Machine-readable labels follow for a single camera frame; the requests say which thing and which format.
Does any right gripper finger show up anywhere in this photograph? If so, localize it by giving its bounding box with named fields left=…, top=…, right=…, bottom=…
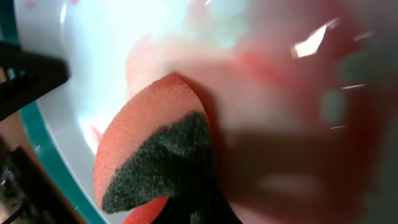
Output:
left=153, top=131, right=241, bottom=224

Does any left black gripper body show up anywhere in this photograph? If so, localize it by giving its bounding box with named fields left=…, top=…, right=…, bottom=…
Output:
left=1, top=139, right=81, bottom=224

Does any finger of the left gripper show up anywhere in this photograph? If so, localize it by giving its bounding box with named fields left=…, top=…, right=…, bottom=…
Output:
left=1, top=41, right=69, bottom=120

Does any light blue plate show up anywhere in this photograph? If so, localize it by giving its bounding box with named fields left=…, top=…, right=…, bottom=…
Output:
left=14, top=0, right=397, bottom=223

